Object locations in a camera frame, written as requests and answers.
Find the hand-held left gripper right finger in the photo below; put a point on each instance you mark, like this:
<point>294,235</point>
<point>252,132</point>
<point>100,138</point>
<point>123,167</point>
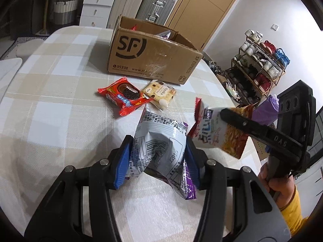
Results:
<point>194,166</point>

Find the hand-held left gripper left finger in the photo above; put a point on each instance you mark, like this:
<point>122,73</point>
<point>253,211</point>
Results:
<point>122,166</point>

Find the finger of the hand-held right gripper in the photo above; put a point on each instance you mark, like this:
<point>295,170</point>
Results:
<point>244,124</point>

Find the red noodle snack packet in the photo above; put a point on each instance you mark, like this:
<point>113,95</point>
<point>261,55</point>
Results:
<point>214,131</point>

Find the silver purple candy packet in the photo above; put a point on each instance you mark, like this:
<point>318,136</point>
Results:
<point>156,143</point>

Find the brown cardboard box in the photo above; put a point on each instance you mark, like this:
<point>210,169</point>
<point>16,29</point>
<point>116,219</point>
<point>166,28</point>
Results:
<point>151,55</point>

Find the purple grape candy packet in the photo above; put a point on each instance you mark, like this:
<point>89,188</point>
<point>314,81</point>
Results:
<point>166,34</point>

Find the person's right forearm yellow sleeve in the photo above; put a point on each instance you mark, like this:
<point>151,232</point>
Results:
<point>294,214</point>

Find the person's right hand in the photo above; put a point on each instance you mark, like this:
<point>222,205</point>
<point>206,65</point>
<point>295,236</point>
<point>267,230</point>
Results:
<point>282,189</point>

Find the purple plastic bag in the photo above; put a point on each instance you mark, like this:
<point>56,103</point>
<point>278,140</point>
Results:
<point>265,111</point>

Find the wooden shoe rack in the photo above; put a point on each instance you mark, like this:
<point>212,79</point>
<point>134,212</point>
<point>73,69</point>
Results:
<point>275,80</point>

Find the group of assorted shoes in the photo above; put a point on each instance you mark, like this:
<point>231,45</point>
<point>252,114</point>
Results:
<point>262,65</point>

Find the pile of dark shoes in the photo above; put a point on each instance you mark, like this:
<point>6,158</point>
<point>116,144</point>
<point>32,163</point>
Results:
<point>214,68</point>

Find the red chocolate cookie packet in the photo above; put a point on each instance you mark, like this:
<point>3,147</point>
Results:
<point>121,95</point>

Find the beige plaid tablecloth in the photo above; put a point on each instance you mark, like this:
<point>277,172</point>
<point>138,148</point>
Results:
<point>63,121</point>

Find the beige biscuit packet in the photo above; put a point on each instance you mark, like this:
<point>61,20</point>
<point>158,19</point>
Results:
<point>159,92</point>

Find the wooden door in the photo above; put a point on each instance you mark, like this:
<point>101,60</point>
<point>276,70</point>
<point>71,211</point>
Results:
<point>201,12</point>

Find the silver hard suitcase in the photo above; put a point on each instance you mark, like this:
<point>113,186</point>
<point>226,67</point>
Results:
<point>156,5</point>

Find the striped rug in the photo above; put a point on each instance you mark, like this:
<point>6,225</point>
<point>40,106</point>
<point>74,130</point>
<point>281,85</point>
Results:
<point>22,42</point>

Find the white drawer cabinet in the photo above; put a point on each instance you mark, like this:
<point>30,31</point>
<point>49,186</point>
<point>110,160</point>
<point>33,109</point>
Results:
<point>97,7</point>

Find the beige hard suitcase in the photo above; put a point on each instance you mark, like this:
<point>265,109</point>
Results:
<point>126,2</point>

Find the white storage basket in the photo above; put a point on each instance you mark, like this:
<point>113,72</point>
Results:
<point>65,11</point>

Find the white wall switch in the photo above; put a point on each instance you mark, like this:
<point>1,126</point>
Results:
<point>274,26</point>

